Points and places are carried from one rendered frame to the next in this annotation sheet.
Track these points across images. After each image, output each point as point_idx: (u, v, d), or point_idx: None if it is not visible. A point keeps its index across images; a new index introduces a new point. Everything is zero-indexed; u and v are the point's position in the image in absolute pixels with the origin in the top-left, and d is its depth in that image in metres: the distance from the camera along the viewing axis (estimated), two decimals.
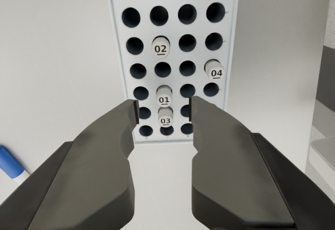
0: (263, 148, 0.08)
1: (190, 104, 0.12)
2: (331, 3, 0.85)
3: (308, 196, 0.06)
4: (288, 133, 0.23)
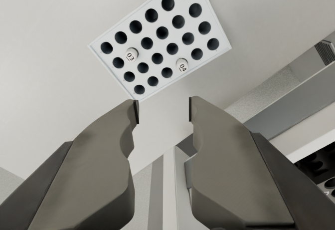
0: (263, 148, 0.08)
1: (190, 104, 0.12)
2: None
3: (308, 196, 0.06)
4: (159, 140, 0.31)
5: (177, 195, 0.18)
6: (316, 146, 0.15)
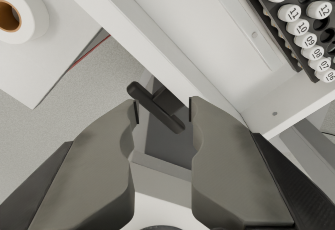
0: (263, 148, 0.08)
1: (190, 104, 0.12)
2: None
3: (308, 196, 0.06)
4: None
5: None
6: None
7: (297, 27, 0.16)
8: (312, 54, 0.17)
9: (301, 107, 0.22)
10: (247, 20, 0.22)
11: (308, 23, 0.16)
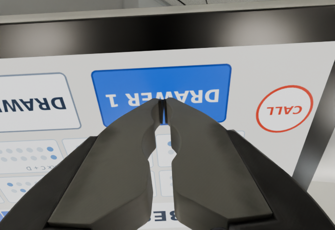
0: (239, 144, 0.08)
1: (165, 106, 0.12)
2: None
3: (283, 186, 0.06)
4: None
5: None
6: None
7: None
8: None
9: None
10: None
11: None
